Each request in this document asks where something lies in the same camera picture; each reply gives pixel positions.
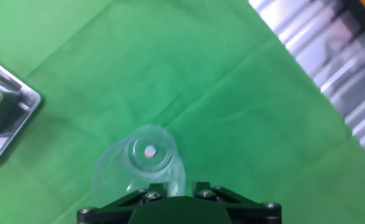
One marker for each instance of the clear glass cup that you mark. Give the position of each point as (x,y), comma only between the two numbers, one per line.
(149,152)

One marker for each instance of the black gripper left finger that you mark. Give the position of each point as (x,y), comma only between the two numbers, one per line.
(107,214)

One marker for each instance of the green cloth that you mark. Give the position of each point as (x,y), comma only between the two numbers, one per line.
(201,77)

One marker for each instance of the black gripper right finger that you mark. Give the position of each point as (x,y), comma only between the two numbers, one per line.
(254,214)

